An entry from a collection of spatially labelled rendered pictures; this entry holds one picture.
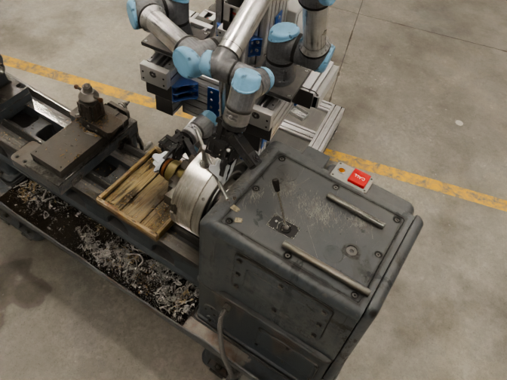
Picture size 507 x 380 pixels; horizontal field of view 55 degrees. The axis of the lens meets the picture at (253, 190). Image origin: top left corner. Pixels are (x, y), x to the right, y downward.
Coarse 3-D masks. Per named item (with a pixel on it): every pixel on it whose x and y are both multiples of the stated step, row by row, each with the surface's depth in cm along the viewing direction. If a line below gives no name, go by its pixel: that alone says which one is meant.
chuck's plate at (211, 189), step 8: (240, 160) 171; (240, 168) 174; (232, 176) 169; (208, 184) 161; (216, 184) 160; (224, 184) 166; (208, 192) 160; (216, 192) 164; (200, 200) 161; (208, 200) 160; (200, 208) 161; (208, 208) 164; (192, 216) 163; (200, 216) 162; (192, 224) 165; (192, 232) 171
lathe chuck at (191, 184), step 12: (192, 168) 163; (204, 168) 163; (180, 180) 163; (192, 180) 162; (204, 180) 161; (180, 192) 163; (192, 192) 161; (180, 204) 164; (192, 204) 162; (180, 216) 167
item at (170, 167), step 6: (168, 162) 179; (174, 162) 178; (180, 162) 180; (162, 168) 178; (168, 168) 177; (174, 168) 177; (180, 168) 178; (162, 174) 179; (168, 174) 177; (174, 174) 177; (180, 174) 177; (168, 180) 179
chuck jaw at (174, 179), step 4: (172, 176) 176; (176, 176) 176; (172, 180) 174; (176, 180) 175; (168, 184) 177; (172, 184) 173; (176, 184) 173; (168, 188) 173; (172, 188) 171; (168, 192) 170; (172, 192) 170; (164, 196) 169; (168, 196) 168; (164, 200) 170; (168, 200) 169; (168, 204) 170; (172, 204) 167; (172, 208) 168; (176, 208) 167; (176, 212) 168
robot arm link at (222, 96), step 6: (216, 36) 177; (240, 60) 184; (222, 84) 190; (222, 90) 192; (228, 90) 191; (222, 96) 194; (222, 102) 196; (222, 108) 198; (222, 114) 200; (216, 126) 208
